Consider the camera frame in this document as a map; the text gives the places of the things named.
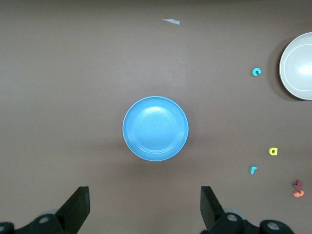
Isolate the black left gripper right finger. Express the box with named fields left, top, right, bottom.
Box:
left=200, top=186, right=297, bottom=234

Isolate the blue plate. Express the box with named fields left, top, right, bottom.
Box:
left=122, top=96, right=190, bottom=162

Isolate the beige plate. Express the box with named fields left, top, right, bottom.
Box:
left=278, top=32, right=312, bottom=100

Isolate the brown paper table cover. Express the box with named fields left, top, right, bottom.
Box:
left=0, top=0, right=312, bottom=234

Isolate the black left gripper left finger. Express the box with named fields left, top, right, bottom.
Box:
left=0, top=186, right=91, bottom=234

